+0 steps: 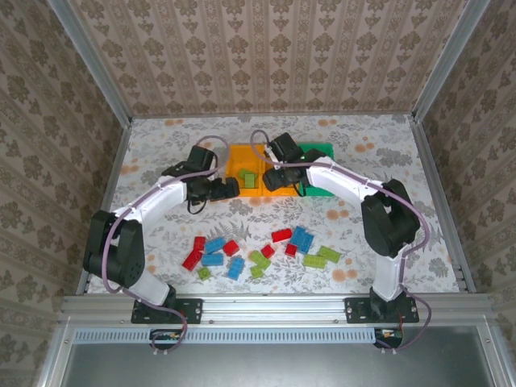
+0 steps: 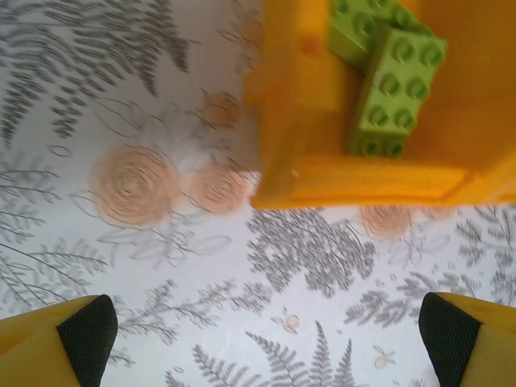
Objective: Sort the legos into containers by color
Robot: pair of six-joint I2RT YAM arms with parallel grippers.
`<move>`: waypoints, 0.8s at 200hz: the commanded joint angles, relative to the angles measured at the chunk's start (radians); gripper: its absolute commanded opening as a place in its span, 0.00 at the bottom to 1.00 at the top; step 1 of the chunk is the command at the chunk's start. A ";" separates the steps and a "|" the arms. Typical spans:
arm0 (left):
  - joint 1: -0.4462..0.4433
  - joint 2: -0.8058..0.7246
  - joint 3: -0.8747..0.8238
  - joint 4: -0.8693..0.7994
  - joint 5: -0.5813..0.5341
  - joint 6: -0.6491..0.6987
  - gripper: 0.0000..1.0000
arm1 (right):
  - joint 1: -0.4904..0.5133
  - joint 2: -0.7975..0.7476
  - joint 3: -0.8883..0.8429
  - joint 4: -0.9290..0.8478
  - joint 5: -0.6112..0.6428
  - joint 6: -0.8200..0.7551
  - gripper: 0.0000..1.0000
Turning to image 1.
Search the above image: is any green plastic bin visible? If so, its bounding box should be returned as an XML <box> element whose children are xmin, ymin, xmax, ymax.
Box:
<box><xmin>298</xmin><ymin>140</ymin><xmax>338</xmax><ymax>198</ymax></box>

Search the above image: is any large blue lego brick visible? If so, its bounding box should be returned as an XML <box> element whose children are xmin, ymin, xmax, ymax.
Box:
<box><xmin>289</xmin><ymin>226</ymin><xmax>315</xmax><ymax>249</ymax></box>

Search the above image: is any floral patterned table cover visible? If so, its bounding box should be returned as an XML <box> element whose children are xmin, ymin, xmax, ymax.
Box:
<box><xmin>82</xmin><ymin>114</ymin><xmax>463</xmax><ymax>295</ymax></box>

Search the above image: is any grey metal panel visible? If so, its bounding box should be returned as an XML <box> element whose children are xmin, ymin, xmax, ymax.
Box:
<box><xmin>40</xmin><ymin>325</ymin><xmax>505</xmax><ymax>387</ymax></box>

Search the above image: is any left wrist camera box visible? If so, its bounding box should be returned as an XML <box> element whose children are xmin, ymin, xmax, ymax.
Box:
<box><xmin>188</xmin><ymin>144</ymin><xmax>215</xmax><ymax>169</ymax></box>

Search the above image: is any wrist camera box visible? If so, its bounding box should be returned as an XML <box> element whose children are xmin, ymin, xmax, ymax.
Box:
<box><xmin>188</xmin><ymin>144</ymin><xmax>215</xmax><ymax>169</ymax></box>
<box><xmin>267</xmin><ymin>131</ymin><xmax>304</xmax><ymax>163</ymax></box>

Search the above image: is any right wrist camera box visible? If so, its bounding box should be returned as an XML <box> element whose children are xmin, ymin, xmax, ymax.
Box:
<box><xmin>267</xmin><ymin>131</ymin><xmax>304</xmax><ymax>163</ymax></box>

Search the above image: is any thin aluminium rail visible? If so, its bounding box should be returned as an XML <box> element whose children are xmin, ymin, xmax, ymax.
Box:
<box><xmin>129</xmin><ymin>113</ymin><xmax>415</xmax><ymax>120</ymax></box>

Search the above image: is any aluminium side rail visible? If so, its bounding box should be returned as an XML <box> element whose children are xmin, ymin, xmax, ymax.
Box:
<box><xmin>410</xmin><ymin>116</ymin><xmax>477</xmax><ymax>293</ymax></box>
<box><xmin>76</xmin><ymin>119</ymin><xmax>134</xmax><ymax>293</ymax></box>

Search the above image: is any wide aluminium extrusion rail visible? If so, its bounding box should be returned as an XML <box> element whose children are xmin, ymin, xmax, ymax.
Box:
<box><xmin>60</xmin><ymin>293</ymin><xmax>497</xmax><ymax>324</ymax></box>

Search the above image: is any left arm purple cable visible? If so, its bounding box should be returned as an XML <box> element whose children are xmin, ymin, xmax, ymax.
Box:
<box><xmin>101</xmin><ymin>135</ymin><xmax>227</xmax><ymax>356</ymax></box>

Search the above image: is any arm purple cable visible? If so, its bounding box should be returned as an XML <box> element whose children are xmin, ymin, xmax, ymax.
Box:
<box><xmin>249</xmin><ymin>128</ymin><xmax>433</xmax><ymax>356</ymax></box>
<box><xmin>101</xmin><ymin>135</ymin><xmax>227</xmax><ymax>356</ymax></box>

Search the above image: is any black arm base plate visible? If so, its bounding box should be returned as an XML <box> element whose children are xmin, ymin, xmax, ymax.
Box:
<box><xmin>344</xmin><ymin>297</ymin><xmax>420</xmax><ymax>324</ymax></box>
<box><xmin>131</xmin><ymin>298</ymin><xmax>203</xmax><ymax>325</ymax></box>

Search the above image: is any grey slotted cable duct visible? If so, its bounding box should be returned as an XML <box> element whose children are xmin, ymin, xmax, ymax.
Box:
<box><xmin>74</xmin><ymin>327</ymin><xmax>412</xmax><ymax>344</ymax></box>

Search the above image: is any aluminium frame post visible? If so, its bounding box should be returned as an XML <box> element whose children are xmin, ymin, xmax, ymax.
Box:
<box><xmin>411</xmin><ymin>0</ymin><xmax>493</xmax><ymax>122</ymax></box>
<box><xmin>46</xmin><ymin>0</ymin><xmax>134</xmax><ymax>124</ymax></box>

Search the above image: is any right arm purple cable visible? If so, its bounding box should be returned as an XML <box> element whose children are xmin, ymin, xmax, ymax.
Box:
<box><xmin>249</xmin><ymin>128</ymin><xmax>433</xmax><ymax>356</ymax></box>

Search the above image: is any aluminium corner frame bar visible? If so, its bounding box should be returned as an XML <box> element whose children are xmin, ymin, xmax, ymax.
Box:
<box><xmin>477</xmin><ymin>320</ymin><xmax>516</xmax><ymax>387</ymax></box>
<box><xmin>34</xmin><ymin>318</ymin><xmax>77</xmax><ymax>387</ymax></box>

